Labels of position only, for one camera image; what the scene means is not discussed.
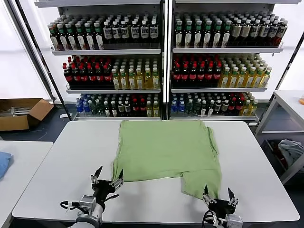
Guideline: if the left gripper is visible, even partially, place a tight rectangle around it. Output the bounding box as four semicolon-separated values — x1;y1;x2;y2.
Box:
90;165;124;205

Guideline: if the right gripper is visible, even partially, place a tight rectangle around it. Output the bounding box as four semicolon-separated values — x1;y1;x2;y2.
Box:
202;184;239;216

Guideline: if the green polo shirt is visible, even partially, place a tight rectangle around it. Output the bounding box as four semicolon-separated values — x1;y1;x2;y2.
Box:
111;120;223;200

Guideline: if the dark storage bin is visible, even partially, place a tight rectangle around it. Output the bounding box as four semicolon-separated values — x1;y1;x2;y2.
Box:
264;139;289;173

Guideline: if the red cloth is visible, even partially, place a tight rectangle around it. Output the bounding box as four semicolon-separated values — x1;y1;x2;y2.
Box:
270;141;287;167

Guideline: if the white side table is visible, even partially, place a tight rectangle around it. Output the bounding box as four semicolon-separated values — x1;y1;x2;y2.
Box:
0;140;54;228

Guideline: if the grey crumpled cloth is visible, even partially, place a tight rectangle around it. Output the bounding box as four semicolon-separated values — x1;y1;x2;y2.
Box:
277;139;304;169

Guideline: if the blue folded cloth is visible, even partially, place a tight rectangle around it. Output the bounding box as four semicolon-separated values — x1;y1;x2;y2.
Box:
0;151;13;180

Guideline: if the open cardboard box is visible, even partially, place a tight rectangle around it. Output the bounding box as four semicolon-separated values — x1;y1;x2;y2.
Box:
0;98;55;132

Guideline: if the metal rods bundle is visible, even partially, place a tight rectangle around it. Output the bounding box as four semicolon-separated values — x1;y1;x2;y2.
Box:
10;106;31;117

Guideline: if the white metal shelf unit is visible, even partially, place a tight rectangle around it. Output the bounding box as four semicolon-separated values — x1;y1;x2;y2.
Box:
34;0;165;122
166;0;300;126

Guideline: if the black slanted pole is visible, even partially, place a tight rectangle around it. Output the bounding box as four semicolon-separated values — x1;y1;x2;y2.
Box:
258;33;304;125
13;0;73;121

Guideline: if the grey slanted pole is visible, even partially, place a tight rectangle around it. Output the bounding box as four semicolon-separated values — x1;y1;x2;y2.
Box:
4;0;57;102

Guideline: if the dark bottle with green cap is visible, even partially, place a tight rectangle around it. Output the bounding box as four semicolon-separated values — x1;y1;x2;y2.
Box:
66;22;78;51
174;20;184;48
49;22;60;51
193;20;203;48
84;21;95;50
222;20;232;48
212;20;223;48
184;20;193;48
203;20;213;48
93;21;105;50
58;22;69;51
75;22;86;50

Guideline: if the dark bottle white blue label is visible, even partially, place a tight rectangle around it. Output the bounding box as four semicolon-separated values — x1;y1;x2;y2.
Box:
120;20;130;49
103;20;113;49
250;19;261;47
149;19;159;49
112;20;122;49
276;18;289;46
258;19;271;47
130;20;140;49
140;19;150;49
268;19;280;47

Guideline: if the dark bottle with beige label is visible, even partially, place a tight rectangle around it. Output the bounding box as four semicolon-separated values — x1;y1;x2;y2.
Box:
240;19;252;47
231;19;243;47

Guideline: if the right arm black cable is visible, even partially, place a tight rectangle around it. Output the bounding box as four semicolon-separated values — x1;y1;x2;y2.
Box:
201;210;214;228

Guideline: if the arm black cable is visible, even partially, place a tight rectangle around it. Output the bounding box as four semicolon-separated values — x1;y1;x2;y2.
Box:
60;200;81;211
201;210;214;228

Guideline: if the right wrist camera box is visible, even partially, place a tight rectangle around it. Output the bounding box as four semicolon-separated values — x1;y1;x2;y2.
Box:
225;213;243;228

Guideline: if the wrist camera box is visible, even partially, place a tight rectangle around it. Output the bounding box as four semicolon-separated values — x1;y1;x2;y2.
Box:
79;195;97;209
225;213;243;228

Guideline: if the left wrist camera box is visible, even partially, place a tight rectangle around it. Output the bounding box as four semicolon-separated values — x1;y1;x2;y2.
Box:
79;195;97;209

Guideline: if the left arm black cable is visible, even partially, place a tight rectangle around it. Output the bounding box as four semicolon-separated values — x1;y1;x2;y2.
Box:
60;200;81;211

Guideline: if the grey metal frame table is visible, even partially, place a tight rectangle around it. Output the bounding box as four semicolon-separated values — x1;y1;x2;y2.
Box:
254;89;304;185

